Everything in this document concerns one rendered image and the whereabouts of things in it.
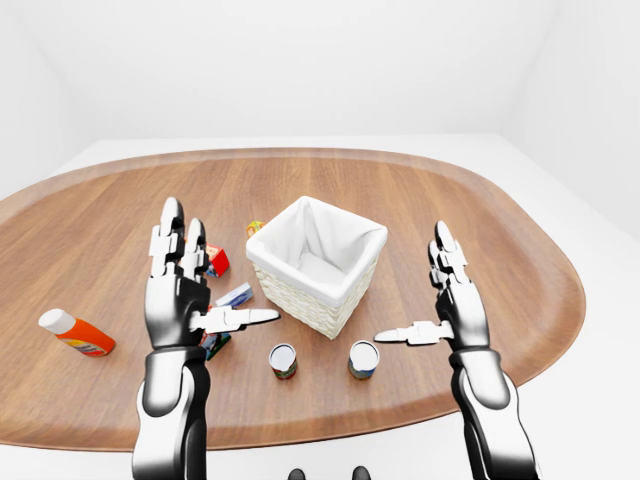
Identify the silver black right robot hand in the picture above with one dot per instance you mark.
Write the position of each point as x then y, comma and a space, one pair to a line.
462, 312

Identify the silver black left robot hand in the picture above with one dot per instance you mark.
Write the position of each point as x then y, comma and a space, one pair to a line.
172, 305

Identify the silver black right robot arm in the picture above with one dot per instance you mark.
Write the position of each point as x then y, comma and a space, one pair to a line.
487, 410

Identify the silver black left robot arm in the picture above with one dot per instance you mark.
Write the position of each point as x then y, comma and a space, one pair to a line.
170, 415

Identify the white wicker basket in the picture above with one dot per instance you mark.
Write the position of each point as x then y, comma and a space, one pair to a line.
317, 265

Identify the dark green printed box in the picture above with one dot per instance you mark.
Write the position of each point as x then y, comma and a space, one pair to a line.
216, 343

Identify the white blue printed box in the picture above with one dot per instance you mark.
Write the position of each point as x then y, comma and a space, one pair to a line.
235, 297

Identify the red printed food box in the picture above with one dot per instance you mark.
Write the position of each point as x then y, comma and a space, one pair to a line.
218, 261

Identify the orange bottle with white cap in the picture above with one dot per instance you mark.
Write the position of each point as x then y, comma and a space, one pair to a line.
80, 334

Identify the blue yellow labelled tin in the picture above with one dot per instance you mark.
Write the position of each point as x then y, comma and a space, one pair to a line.
363, 362

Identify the small yellow printed box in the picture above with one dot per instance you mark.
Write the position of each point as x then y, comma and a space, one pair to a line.
254, 228

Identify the red green labelled tin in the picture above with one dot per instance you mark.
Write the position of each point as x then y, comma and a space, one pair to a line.
283, 364

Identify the small dark rounded shape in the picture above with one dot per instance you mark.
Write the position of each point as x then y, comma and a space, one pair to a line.
296, 474
361, 472

